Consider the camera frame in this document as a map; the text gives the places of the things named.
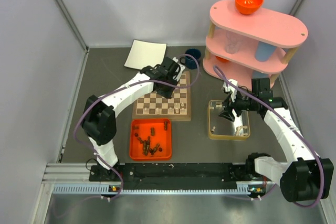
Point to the dark blue enamel mug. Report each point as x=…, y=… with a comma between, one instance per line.
x=189, y=56

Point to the dark long chess piece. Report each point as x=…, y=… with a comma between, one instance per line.
x=144, y=148

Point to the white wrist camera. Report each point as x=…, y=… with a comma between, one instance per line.
x=229, y=88
x=180, y=69

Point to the light blue plastic cup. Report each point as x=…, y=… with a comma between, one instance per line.
x=264, y=51

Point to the clear plastic cup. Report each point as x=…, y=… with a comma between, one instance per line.
x=233, y=42

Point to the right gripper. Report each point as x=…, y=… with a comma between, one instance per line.
x=228, y=106

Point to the white square plate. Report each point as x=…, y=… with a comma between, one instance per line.
x=144, y=54

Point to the orange plastic tray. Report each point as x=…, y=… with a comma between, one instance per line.
x=159, y=146

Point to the white tall piece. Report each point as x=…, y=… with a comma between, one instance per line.
x=177, y=108

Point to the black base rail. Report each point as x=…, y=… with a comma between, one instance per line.
x=175, y=176

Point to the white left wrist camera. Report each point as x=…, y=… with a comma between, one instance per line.
x=180, y=69

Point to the pink three-tier shelf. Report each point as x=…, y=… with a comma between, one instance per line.
x=285, y=32

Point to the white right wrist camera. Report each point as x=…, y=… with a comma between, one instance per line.
x=229, y=88

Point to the wooden chess board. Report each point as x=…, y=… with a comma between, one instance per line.
x=151, y=101

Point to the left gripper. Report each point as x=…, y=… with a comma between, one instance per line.
x=167, y=95

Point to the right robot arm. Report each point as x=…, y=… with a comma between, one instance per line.
x=305, y=176

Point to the orange plastic bowl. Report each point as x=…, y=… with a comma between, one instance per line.
x=248, y=7

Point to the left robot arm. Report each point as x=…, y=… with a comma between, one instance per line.
x=99, y=117

